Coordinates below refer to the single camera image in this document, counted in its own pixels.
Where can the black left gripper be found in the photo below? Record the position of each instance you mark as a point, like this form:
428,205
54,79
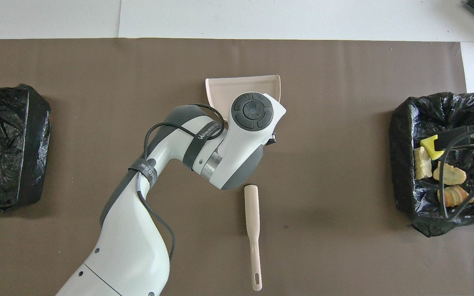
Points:
271,138

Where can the yellow sponge piece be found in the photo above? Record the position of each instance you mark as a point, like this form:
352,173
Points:
428,146

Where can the pale yellowish foam chunk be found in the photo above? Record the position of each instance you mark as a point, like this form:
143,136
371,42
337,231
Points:
453,197
451,175
423,166

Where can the pink plastic dustpan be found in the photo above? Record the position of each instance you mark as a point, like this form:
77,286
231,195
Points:
228,88

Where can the beige brush black bristles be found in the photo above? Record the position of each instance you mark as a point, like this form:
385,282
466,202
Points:
252,209

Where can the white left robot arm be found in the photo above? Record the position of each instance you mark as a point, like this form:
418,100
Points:
138,246

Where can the crumpled open black bag bin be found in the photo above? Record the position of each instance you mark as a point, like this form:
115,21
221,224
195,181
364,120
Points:
467,111

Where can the flat taut black bag bin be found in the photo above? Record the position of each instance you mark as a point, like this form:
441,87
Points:
10,144

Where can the brown table mat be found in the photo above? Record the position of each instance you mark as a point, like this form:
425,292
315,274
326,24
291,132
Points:
344,82

